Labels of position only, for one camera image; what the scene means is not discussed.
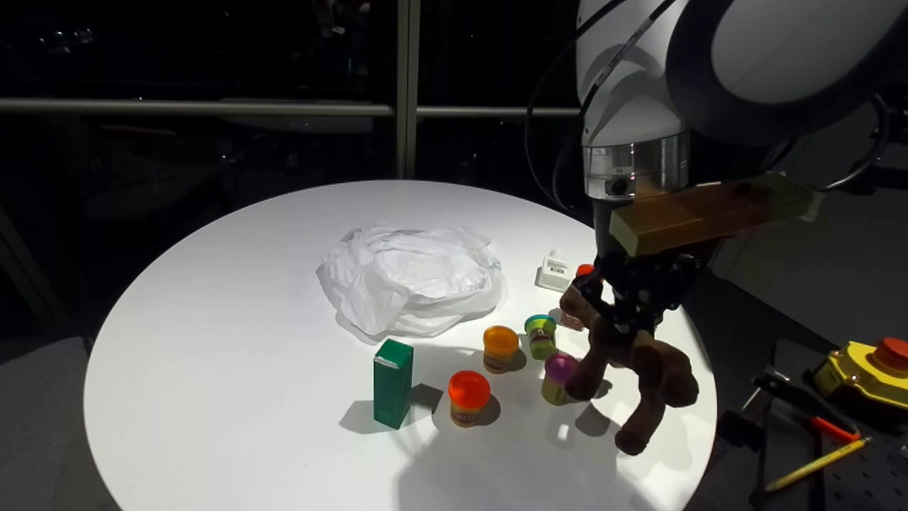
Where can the white rectangular bottle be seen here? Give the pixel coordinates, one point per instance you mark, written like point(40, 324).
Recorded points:
point(554, 273)

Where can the yellow pencil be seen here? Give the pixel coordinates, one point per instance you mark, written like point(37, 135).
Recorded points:
point(825, 461)

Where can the purple-lidded play-doh can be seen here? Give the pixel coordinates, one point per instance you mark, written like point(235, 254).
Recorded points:
point(558, 372)

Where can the metal window railing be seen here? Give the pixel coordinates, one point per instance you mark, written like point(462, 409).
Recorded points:
point(439, 74)

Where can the yellow emergency stop button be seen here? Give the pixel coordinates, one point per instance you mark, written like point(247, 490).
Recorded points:
point(872, 371)

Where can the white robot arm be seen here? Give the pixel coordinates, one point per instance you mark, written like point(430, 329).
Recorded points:
point(727, 68)

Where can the orange-lidded play-doh can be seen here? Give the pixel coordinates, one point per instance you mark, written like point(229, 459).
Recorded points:
point(470, 392)

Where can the white plastic bag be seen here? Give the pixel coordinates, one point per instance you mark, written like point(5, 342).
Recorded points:
point(416, 281)

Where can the red-handled black tool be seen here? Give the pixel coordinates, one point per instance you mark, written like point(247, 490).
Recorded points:
point(782, 386)

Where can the green rectangular box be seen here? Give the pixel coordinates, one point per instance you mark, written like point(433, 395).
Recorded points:
point(392, 380)

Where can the teal-lidded play-doh can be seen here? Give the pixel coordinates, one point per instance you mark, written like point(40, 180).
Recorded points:
point(540, 332)

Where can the brown plush toy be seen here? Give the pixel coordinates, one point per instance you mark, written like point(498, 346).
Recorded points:
point(664, 372)

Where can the red-lidded brown spice jar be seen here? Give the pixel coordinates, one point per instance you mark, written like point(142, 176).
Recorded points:
point(586, 275)

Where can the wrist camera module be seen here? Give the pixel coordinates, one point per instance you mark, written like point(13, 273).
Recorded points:
point(710, 216)

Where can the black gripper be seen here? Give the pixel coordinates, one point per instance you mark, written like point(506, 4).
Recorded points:
point(650, 285)

